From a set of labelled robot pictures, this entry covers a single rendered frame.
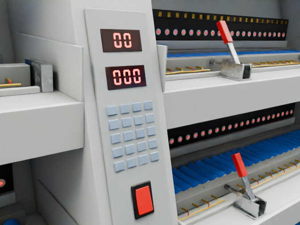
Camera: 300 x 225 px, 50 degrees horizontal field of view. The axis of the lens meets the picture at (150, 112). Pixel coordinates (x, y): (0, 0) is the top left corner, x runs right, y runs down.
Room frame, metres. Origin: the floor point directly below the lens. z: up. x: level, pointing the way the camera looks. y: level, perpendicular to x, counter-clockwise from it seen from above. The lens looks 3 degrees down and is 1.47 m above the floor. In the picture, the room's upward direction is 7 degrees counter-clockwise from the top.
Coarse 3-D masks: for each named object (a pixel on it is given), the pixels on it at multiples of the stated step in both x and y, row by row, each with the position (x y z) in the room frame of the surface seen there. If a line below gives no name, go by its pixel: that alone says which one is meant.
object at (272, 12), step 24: (0, 0) 0.45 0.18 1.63; (168, 0) 0.64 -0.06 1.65; (192, 0) 0.68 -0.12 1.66; (216, 0) 0.72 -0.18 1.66; (240, 0) 0.78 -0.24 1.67; (264, 0) 0.84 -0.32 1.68; (0, 24) 0.45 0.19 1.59; (0, 48) 0.45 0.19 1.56; (24, 168) 0.45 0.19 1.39; (24, 192) 0.45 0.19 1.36
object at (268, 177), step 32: (192, 128) 0.61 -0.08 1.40; (224, 128) 0.67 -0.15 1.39; (256, 128) 0.73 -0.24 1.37; (288, 128) 0.79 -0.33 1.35; (192, 160) 0.59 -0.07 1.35; (224, 160) 0.60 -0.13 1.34; (256, 160) 0.61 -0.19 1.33; (288, 160) 0.62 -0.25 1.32; (192, 192) 0.47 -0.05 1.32; (224, 192) 0.51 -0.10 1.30; (256, 192) 0.52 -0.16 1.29; (288, 192) 0.53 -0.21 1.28; (192, 224) 0.43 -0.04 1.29; (224, 224) 0.44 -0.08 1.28; (256, 224) 0.44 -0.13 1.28; (288, 224) 0.50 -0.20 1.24
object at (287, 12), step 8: (280, 0) 0.88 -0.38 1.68; (288, 0) 0.86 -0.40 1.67; (296, 0) 0.84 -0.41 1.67; (280, 8) 0.88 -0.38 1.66; (288, 8) 0.86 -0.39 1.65; (296, 8) 0.84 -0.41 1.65; (288, 16) 0.86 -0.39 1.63; (296, 16) 0.84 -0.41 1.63; (288, 24) 0.86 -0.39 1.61; (296, 24) 0.85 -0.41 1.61; (288, 32) 0.86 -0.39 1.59; (296, 32) 0.85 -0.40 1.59; (288, 40) 0.87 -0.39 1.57; (296, 104) 0.86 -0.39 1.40; (296, 112) 0.87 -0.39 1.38; (296, 120) 0.87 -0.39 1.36
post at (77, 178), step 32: (32, 0) 0.38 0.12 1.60; (64, 0) 0.31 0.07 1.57; (96, 0) 0.31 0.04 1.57; (128, 0) 0.34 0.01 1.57; (32, 32) 0.39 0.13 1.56; (64, 32) 0.32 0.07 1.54; (160, 96) 0.35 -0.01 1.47; (96, 128) 0.30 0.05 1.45; (160, 128) 0.35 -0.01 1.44; (32, 160) 0.45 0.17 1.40; (64, 160) 0.35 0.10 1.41; (96, 160) 0.30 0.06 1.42; (64, 192) 0.36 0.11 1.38; (96, 192) 0.30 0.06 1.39; (96, 224) 0.31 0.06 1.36
